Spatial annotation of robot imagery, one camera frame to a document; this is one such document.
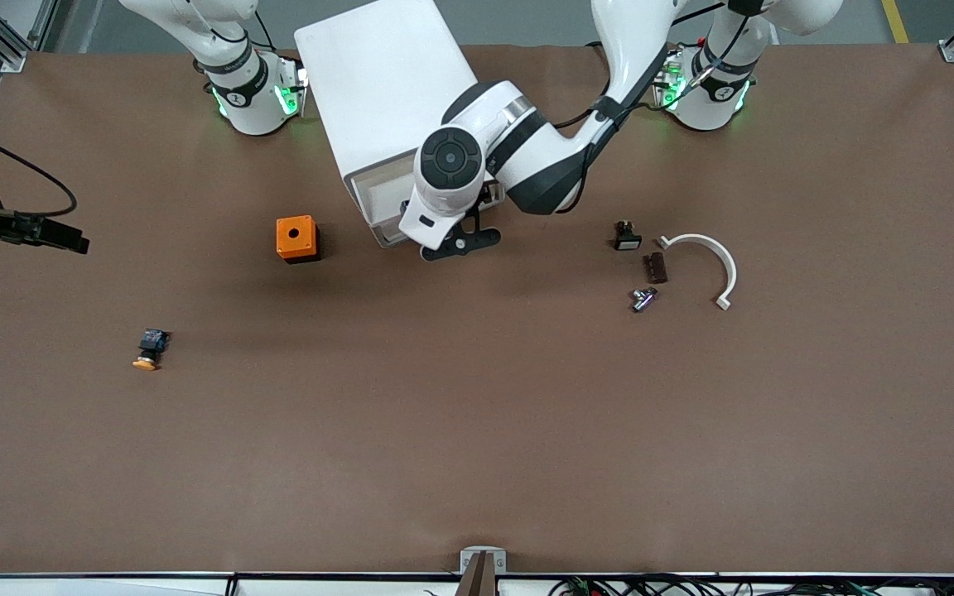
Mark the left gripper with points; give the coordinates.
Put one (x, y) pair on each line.
(486, 195)

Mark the white plastic drawer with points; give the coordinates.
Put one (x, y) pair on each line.
(386, 194)

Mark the orange mushroom push button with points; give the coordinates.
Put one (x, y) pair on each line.
(151, 348)

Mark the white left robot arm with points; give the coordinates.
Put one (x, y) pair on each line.
(527, 157)

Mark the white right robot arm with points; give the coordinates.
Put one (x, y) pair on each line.
(249, 99)

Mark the white drawer cabinet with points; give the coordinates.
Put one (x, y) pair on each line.
(378, 83)

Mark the brown table mat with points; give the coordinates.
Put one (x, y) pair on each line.
(477, 414)

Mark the chrome metal fitting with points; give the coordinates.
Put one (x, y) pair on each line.
(643, 300)

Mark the dark brown rectangular block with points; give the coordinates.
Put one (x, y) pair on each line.
(656, 267)

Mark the white curved pipe clamp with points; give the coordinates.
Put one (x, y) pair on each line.
(725, 263)

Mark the orange button enclosure box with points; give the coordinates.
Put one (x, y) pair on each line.
(293, 234)

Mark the black square switch white face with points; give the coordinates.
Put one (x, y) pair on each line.
(628, 238)

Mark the metal mounting bracket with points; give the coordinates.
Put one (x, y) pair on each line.
(482, 567)

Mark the white table edge rail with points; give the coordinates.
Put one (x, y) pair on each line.
(113, 584)

